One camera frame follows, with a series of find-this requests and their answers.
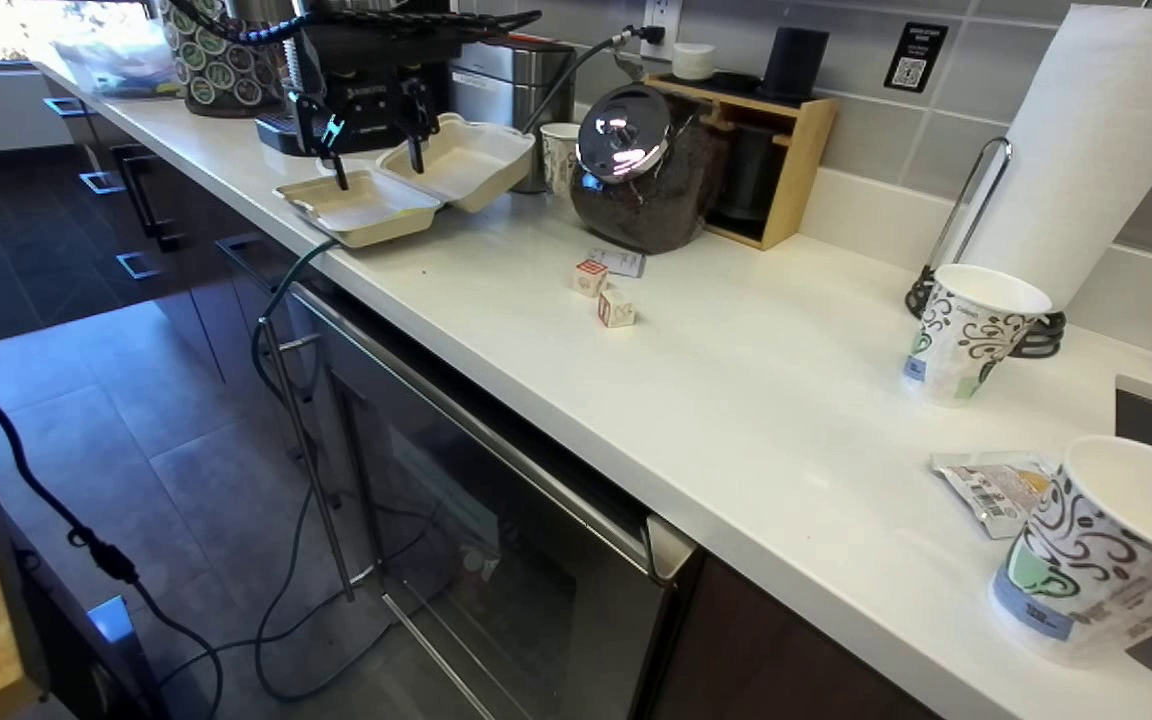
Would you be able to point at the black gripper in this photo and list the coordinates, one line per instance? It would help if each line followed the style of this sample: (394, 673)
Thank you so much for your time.
(378, 80)

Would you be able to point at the white styrofoam clamshell lunch pack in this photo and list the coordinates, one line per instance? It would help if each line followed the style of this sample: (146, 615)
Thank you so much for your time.
(399, 203)

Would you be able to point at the small red white block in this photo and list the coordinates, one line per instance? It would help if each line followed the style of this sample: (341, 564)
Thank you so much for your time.
(619, 308)
(595, 279)

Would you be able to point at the Keurig coffee machine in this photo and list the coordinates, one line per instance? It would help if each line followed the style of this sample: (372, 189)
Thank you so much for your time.
(280, 132)

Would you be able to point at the small paper sugar packet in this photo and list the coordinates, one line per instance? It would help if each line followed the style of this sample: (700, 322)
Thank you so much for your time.
(621, 262)

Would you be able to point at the clear plastic bag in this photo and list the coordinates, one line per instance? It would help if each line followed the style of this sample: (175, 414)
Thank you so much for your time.
(111, 54)

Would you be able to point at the small white container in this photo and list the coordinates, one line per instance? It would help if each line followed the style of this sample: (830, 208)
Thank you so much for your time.
(691, 60)

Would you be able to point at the stainless undercounter dishwasher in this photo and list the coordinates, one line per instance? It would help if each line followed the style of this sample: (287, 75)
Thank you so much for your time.
(508, 534)

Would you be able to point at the wooden countertop organizer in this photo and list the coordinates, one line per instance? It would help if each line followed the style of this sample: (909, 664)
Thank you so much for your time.
(798, 162)

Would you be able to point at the black box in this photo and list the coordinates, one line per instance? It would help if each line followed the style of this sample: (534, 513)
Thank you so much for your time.
(794, 66)

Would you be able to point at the black QR code sign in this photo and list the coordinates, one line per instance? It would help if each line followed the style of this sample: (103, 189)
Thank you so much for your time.
(913, 59)

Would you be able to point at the patterned paper cup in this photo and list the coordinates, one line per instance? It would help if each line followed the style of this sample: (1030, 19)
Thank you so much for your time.
(970, 332)
(1110, 563)

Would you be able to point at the foil snack packet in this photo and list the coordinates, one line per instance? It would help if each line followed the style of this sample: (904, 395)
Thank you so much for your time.
(999, 489)

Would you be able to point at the white paper towel roll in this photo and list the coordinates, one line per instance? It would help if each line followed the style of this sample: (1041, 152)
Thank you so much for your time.
(1099, 145)

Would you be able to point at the white single wall outlet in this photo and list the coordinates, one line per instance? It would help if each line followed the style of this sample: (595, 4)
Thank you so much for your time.
(663, 19)

